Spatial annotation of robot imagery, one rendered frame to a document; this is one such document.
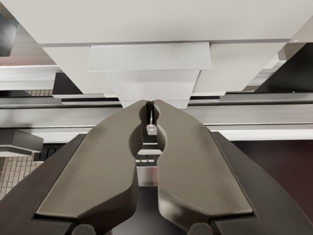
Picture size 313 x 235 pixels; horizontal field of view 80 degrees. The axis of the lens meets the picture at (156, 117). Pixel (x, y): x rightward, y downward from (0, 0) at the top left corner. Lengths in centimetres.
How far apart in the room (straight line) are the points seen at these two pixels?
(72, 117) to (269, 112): 49
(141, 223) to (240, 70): 17
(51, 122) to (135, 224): 38
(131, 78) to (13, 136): 37
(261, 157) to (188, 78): 65
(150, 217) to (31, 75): 21
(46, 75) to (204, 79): 19
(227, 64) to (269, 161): 67
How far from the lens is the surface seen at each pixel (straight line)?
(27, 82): 30
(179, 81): 19
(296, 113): 58
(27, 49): 28
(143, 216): 21
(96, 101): 25
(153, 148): 41
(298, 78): 71
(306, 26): 39
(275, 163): 83
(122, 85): 20
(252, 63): 19
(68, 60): 18
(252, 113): 52
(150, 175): 21
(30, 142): 55
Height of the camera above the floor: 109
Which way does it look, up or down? 18 degrees down
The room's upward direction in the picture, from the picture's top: 179 degrees clockwise
